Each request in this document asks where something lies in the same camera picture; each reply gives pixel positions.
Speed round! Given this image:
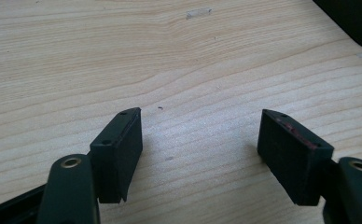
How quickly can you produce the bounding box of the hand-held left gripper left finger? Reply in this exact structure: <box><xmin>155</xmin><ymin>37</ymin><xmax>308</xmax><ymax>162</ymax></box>
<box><xmin>89</xmin><ymin>106</ymin><xmax>144</xmax><ymax>204</ymax></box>

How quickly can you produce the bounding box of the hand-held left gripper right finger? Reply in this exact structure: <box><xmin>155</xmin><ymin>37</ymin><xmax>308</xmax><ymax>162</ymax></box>
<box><xmin>257</xmin><ymin>108</ymin><xmax>335</xmax><ymax>207</ymax></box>

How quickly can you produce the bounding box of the black object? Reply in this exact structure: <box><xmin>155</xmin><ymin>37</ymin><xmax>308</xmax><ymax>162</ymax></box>
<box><xmin>312</xmin><ymin>0</ymin><xmax>362</xmax><ymax>53</ymax></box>

